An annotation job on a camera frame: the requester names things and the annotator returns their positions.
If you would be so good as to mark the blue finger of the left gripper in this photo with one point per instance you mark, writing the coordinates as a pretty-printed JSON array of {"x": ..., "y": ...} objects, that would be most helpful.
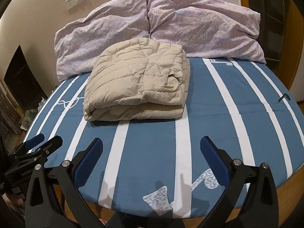
[
  {"x": 51, "y": 146},
  {"x": 33, "y": 142}
]

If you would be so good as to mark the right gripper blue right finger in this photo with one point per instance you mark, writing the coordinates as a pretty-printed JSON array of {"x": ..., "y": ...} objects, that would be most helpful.
[{"x": 217, "y": 159}]

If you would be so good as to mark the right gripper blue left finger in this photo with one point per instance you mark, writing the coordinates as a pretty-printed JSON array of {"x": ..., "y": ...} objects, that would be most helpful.
[{"x": 85, "y": 161}]

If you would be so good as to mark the beige quilted puffer jacket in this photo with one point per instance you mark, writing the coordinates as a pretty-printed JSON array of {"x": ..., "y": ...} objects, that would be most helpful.
[{"x": 138, "y": 79}]

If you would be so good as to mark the glass side table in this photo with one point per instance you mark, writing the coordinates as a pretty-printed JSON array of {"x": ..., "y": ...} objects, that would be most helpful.
[{"x": 29, "y": 115}]

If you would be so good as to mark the black television screen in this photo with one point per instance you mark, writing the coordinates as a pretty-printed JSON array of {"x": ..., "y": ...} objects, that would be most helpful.
[{"x": 21, "y": 82}]

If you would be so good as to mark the blue white striped bed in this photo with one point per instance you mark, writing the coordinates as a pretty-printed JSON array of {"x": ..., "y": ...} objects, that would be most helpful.
[{"x": 155, "y": 168}]

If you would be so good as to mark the lilac floral duvet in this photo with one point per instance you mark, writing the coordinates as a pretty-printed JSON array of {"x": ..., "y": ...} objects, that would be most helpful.
[{"x": 204, "y": 28}]

